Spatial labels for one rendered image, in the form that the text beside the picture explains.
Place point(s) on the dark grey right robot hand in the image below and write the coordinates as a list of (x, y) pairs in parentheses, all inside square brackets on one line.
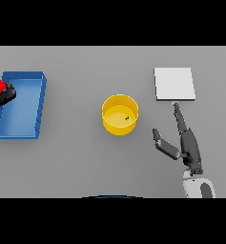
[(189, 147)]

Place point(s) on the pale square measuring scale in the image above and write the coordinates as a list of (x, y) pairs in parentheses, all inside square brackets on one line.
[(174, 84)]

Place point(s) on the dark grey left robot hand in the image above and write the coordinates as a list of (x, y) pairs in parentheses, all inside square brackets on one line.
[(4, 95)]

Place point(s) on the blue tray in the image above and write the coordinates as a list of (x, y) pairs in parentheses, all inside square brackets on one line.
[(19, 106)]

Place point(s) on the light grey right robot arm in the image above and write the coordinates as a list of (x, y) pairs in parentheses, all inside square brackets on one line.
[(198, 188)]

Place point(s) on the green nut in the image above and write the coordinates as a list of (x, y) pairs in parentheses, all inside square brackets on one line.
[(127, 117)]

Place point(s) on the yellow bowl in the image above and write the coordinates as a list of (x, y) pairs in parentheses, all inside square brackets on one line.
[(120, 115)]

